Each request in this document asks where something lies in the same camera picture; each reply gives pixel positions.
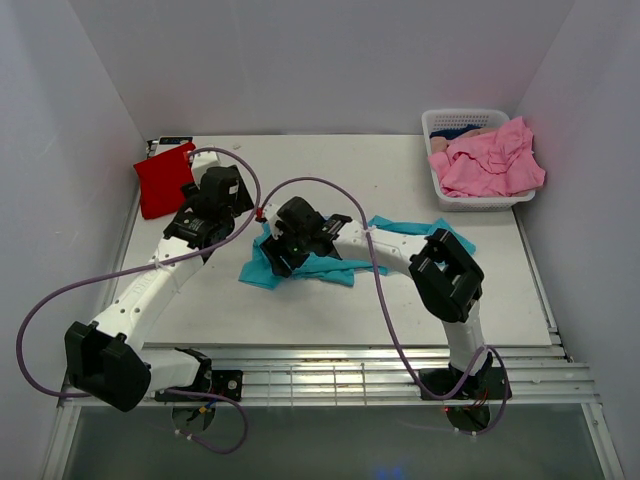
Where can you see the white plastic basket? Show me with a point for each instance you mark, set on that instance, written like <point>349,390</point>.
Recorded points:
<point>457,118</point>

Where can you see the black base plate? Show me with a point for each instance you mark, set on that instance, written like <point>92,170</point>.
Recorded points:
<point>227,383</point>
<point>490,385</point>

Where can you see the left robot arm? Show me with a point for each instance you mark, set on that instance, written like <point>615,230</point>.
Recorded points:
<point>106,357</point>

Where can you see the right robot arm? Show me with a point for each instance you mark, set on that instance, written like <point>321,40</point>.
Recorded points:
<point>446,277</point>

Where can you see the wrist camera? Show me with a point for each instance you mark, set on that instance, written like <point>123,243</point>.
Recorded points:
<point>268,215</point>
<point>200,162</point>

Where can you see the folded red t shirt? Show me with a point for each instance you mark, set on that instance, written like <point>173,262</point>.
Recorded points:
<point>161,178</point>

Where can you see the pink t shirt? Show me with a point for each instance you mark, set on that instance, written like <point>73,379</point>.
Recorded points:
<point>496,164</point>

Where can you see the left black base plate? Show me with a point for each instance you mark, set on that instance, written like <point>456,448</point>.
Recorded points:
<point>227,383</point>

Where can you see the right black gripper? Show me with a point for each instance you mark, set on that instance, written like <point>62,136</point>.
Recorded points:
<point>275,248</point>

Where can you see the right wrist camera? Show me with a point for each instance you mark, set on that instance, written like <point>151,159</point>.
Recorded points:
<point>268,215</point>

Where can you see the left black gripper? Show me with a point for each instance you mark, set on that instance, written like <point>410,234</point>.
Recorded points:
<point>244,202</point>

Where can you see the dark blue garment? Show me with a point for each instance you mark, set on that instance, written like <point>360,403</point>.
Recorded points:
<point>450,134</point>

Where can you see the teal t shirt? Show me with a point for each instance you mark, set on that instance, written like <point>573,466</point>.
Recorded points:
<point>257,271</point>

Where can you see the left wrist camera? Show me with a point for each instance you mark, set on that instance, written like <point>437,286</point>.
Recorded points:
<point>200,162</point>

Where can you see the aluminium rail frame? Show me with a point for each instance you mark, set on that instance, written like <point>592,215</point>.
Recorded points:
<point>313,343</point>

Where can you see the blue label plate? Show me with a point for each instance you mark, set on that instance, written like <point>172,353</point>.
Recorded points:
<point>175,140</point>

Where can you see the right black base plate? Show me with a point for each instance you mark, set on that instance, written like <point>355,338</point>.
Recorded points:
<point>490,385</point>

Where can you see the beige garment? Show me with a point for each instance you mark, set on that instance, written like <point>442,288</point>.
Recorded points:
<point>440,143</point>

